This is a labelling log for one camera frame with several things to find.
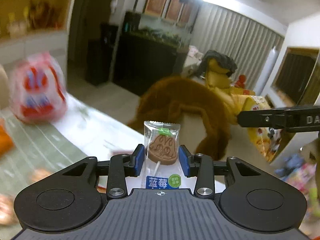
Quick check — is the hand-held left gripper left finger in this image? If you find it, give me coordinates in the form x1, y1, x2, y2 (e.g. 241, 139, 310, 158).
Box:
62, 144, 145, 198

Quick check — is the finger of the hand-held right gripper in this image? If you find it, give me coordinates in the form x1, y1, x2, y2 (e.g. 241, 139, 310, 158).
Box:
237, 104, 320, 133

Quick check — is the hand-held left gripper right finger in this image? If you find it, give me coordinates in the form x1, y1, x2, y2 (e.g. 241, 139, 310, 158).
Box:
178, 144, 253, 199

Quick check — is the brown lollipop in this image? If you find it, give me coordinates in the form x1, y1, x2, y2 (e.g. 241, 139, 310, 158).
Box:
144, 121, 181, 189

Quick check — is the yellow cartoon print bag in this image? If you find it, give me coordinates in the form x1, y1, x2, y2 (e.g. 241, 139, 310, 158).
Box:
232, 94, 295, 163

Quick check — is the dark framed window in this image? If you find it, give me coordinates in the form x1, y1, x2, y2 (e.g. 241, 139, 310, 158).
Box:
271, 46, 320, 105

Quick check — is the colourful toy pile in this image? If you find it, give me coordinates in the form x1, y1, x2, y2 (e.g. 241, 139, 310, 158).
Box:
275, 152, 320, 205

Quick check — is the brown plush toy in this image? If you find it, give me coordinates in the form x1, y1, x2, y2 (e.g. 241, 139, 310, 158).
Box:
127, 76, 238, 160

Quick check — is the grey pleated curtain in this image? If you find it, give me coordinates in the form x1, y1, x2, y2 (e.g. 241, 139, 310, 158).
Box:
185, 4, 285, 95

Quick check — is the green checked tablecloth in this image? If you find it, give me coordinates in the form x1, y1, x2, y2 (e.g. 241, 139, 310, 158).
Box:
0, 109, 115, 240

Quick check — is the black water dispenser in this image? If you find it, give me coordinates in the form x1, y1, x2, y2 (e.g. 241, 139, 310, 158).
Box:
86, 22, 119, 85

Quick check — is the red white cartoon plastic bag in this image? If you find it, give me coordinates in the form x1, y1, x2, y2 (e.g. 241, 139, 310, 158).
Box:
9, 51, 68, 124

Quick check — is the orange tissue pouch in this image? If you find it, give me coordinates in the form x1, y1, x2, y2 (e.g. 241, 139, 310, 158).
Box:
0, 119, 14, 159

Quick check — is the glass fish tank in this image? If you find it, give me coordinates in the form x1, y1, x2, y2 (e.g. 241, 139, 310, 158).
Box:
122, 0, 200, 48

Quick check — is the yellow wall shelf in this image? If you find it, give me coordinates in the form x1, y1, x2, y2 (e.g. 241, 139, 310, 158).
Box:
0, 0, 75, 40

